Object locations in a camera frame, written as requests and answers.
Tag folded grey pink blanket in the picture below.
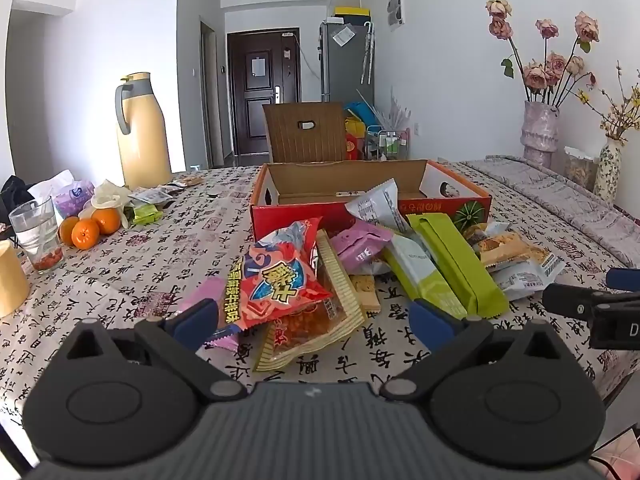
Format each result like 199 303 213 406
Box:
460 155 640 268

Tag white and green snack packet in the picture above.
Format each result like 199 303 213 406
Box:
382 234 468 321

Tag solid green snack packet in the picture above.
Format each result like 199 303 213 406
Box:
406 212 510 318

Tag blue bag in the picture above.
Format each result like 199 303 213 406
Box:
345 101 381 126

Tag dark brown door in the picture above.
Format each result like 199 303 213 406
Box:
226 30 301 158

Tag small white sachet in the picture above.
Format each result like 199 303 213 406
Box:
131 186 173 207

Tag clear biscuit packet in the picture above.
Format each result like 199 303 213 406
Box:
350 274 383 311

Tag clear jar of nuts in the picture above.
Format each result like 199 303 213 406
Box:
564 146 598 191

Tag pink ribbed vase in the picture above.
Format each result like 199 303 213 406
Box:
521 101 560 168

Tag wire rack with bottles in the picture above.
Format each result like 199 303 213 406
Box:
364 130 411 161

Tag clear drinking glass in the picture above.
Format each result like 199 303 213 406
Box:
8 196 65 273

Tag white dried sprays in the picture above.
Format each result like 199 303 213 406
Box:
375 87 413 131

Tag beige thermos jug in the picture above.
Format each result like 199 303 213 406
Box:
115 72 173 190

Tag purple tissue packet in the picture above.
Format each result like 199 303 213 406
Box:
52 180 96 221

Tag small green packet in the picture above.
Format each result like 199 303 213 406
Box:
131 202 163 226

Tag pile of white packets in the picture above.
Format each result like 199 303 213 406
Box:
462 222 566 301

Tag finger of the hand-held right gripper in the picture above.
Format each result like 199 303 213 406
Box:
606 268 640 291
542 284 608 318

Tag yellow cup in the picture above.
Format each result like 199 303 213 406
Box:
0 240 31 318

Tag red orange snack bag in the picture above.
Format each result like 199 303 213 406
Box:
231 217 333 333

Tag dried pink roses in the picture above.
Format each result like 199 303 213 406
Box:
485 0 601 107

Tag cream plastic bag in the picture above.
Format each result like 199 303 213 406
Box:
80 180 133 218

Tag brown wooden chair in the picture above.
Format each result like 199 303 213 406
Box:
262 102 348 163

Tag yellow box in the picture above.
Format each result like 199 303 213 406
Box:
334 6 371 23

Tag orange tangerine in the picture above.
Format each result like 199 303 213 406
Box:
71 220 101 250
91 207 122 236
58 216 81 243

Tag mauve snack packet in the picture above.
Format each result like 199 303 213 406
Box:
330 220 396 275

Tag white umbrella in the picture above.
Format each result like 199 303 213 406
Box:
361 22 375 83

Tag clear yellow-striped snack packet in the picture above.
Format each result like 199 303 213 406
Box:
254 230 368 372

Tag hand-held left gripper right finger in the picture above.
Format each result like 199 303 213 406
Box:
380 301 576 401

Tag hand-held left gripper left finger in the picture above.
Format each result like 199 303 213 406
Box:
67 299 249 402

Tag red cardboard box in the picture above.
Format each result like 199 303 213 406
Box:
249 159 493 243

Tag black bag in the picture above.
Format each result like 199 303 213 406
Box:
0 176 36 226

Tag grey refrigerator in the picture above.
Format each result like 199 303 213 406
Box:
320 19 375 106

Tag yellow blossom branches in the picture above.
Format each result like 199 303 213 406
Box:
577 62 640 146

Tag large white grey snack packet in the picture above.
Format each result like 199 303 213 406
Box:
345 180 413 233

